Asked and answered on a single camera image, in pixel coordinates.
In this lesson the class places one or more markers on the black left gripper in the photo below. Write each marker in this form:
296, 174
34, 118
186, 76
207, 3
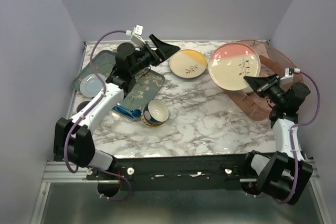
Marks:
166, 50

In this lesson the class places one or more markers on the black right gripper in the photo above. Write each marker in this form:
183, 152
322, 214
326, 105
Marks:
262, 85

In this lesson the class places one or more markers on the yellow and cream plate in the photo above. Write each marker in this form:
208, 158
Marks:
188, 63

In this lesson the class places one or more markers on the pink and cream plate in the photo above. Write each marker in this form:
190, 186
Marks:
230, 63

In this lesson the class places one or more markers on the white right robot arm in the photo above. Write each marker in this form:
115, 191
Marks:
284, 175

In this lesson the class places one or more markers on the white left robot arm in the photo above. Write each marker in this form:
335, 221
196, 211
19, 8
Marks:
73, 137

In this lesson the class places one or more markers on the transparent pink plastic bin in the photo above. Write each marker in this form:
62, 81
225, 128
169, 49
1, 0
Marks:
272, 61

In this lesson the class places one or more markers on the floral teal tray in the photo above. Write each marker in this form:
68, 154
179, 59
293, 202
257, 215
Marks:
148, 81

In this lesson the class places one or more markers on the patterned ceramic bowl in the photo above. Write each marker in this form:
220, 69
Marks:
155, 113

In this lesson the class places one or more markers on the blue spoon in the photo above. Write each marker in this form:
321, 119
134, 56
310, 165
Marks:
130, 114

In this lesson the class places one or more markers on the light blue saucer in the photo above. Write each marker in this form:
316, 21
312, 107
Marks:
90, 86

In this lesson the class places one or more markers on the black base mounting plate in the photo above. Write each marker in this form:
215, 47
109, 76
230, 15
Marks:
218, 181

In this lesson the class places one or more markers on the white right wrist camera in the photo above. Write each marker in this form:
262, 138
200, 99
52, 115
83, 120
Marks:
289, 75

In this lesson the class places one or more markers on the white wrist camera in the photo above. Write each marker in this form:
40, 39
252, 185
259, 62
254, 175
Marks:
136, 35
289, 75

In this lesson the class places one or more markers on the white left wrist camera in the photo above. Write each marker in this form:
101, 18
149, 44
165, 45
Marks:
136, 35

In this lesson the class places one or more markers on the aluminium frame rail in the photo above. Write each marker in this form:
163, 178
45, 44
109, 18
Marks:
57, 172

